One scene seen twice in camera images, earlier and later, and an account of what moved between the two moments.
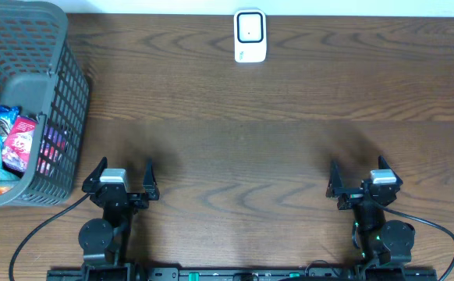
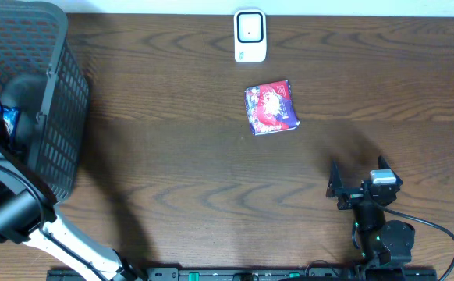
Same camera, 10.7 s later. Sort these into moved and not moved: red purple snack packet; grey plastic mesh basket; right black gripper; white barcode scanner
Moved: red purple snack packet
Not moved: grey plastic mesh basket; white barcode scanner; right black gripper
